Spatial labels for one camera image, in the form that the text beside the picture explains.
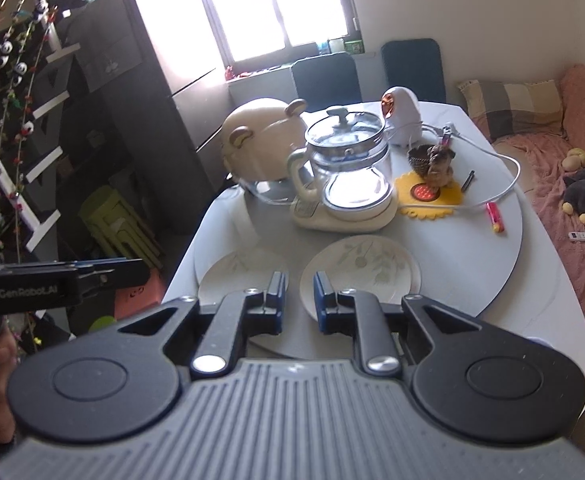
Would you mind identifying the yellow sunflower coaster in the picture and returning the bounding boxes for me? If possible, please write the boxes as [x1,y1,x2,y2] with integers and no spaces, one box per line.
[395,170,466,221]

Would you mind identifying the grey table turntable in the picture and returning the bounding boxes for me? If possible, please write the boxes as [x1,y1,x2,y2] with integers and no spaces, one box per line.
[192,175,523,361]

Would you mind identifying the dark plush toy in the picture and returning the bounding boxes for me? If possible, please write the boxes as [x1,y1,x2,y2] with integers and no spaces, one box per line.
[561,167,585,227]

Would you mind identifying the dark chair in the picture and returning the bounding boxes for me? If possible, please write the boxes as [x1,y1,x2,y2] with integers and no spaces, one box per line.
[291,52,363,113]
[381,38,447,106]

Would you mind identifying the plaid pillow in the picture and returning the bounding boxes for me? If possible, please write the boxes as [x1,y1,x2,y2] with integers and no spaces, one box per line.
[457,78,569,142]

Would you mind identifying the orange box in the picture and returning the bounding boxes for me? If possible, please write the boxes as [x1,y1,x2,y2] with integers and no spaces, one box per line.
[115,271,168,319]

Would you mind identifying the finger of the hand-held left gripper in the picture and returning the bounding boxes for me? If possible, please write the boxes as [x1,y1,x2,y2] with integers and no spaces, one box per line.
[77,258,150,302]
[55,258,129,267]

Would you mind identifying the brown squirrel figurine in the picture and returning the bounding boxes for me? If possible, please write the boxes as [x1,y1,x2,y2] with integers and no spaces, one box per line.
[407,142,456,191]

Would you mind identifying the dark refrigerator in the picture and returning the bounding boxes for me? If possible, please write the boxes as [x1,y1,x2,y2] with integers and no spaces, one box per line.
[67,0,232,223]

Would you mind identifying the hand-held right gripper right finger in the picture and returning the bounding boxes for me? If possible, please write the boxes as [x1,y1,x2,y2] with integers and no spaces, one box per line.
[313,271,483,377]

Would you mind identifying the panda flower garland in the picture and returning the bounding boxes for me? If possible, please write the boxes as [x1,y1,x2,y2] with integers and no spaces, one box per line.
[0,0,60,261]

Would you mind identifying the white floral plate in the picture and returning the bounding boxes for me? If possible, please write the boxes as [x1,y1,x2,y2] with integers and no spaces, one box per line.
[300,237,422,322]
[197,250,289,312]

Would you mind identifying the beige bear-ear food cover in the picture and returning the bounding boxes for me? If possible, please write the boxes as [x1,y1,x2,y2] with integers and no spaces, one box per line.
[221,99,309,206]

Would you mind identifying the red and yellow lighter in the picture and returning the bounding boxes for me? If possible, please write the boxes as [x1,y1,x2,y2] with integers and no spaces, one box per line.
[487,201,506,234]

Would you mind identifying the stack of green stools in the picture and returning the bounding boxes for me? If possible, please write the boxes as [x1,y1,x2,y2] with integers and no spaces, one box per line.
[78,185,164,271]

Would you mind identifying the white device with orange face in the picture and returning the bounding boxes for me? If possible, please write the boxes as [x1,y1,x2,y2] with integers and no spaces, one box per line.
[381,86,424,147]

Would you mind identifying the white ladder shelf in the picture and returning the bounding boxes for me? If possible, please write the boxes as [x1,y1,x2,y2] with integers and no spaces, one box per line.
[0,25,82,257]

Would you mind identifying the window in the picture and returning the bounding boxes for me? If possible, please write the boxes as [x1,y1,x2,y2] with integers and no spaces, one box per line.
[192,0,362,67]

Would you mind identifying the white power cable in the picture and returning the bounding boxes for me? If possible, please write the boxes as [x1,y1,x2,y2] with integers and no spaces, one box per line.
[419,122,523,209]

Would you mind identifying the yellow plush toy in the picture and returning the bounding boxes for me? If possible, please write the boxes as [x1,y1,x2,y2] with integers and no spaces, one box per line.
[561,147,585,171]

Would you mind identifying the pink blanket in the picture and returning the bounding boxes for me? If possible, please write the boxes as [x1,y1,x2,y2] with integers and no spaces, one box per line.
[473,64,585,382]

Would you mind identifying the glass kettle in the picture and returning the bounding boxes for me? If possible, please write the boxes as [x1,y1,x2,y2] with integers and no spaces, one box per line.
[286,106,398,211]

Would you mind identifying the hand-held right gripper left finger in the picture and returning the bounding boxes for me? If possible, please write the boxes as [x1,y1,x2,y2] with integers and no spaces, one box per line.
[117,271,289,378]

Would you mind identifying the green boxes on sill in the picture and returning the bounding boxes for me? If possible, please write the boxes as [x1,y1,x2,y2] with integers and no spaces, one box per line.
[317,37,366,56]

